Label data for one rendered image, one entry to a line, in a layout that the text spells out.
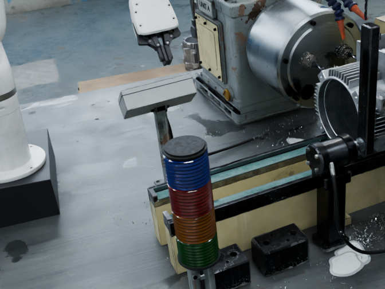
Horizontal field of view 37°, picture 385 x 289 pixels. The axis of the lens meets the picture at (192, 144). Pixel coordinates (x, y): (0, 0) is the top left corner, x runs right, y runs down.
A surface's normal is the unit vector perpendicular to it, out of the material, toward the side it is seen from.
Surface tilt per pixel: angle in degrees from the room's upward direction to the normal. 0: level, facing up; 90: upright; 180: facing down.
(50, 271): 0
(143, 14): 50
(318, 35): 90
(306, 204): 90
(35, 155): 3
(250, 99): 90
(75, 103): 0
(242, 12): 90
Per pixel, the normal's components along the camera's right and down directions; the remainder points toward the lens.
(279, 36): -0.78, -0.34
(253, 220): 0.37, 0.42
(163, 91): 0.22, -0.22
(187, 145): -0.11, -0.87
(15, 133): 0.84, 0.19
